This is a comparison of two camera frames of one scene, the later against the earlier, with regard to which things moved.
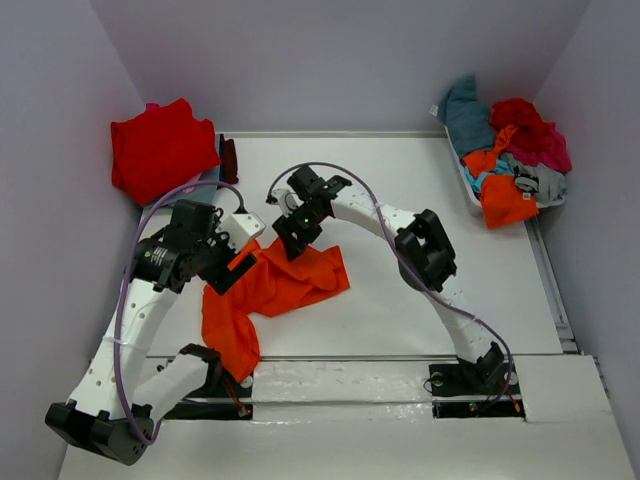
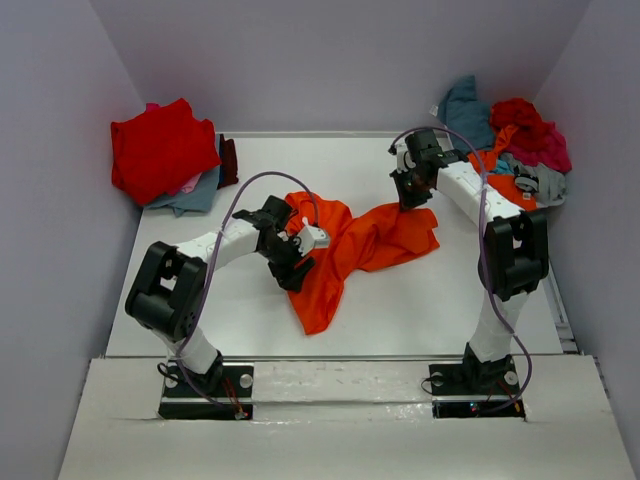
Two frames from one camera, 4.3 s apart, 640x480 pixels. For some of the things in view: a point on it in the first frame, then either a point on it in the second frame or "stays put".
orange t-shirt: (273, 285) to (368, 242)
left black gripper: (224, 279) to (287, 277)
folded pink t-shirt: (192, 180) stays put
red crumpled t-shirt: (518, 111) stays put
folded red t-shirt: (161, 150) stays put
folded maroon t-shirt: (229, 160) stays put
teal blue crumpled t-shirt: (467, 117) stays put
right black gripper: (293, 247) to (407, 201)
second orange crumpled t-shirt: (502, 200) stays put
